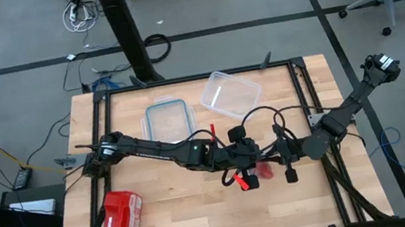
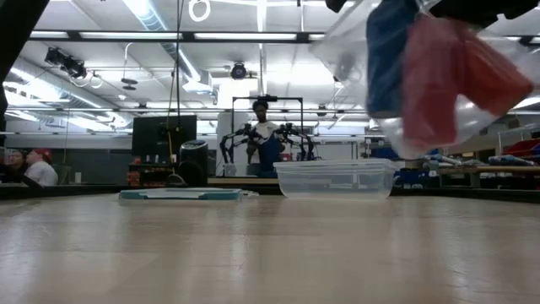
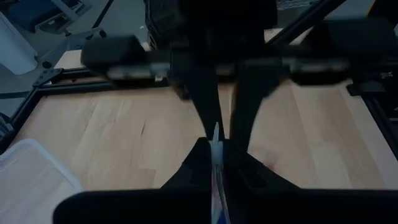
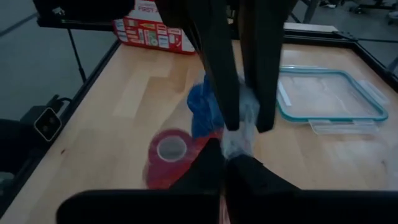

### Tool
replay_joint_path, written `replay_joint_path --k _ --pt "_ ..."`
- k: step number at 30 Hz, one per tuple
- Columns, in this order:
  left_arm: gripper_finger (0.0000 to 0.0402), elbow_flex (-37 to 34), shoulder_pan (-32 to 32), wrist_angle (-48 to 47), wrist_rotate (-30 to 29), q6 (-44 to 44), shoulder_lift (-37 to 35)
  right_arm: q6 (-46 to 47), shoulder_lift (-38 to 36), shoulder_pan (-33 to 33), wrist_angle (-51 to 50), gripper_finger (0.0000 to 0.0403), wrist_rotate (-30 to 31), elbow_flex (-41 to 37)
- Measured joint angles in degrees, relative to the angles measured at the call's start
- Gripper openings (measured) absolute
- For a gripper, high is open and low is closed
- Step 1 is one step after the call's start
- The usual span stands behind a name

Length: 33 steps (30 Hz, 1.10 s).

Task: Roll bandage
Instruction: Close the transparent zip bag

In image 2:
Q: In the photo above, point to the clear zip plastic bag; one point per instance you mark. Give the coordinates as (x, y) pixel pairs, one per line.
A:
(341, 46)

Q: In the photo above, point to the pink bandage roll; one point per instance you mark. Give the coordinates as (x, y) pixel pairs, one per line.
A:
(430, 84)

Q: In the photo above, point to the clear plastic container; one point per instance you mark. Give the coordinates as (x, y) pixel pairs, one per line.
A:
(333, 177)

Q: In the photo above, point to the background black robot arm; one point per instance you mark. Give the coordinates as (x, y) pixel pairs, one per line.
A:
(291, 135)

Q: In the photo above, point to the wooden workbench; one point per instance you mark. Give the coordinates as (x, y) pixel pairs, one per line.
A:
(485, 170)

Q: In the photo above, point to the person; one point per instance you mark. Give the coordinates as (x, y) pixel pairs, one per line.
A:
(17, 162)
(42, 171)
(268, 152)

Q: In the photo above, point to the blue storage bin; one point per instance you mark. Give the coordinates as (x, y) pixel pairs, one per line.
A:
(415, 177)

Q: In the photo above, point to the black monitor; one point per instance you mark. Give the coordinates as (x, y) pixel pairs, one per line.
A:
(147, 135)

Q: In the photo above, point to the teal-rimmed container lid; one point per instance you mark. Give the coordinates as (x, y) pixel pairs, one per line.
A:
(181, 194)

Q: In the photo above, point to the black overhead frame bar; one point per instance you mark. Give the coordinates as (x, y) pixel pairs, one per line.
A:
(190, 37)

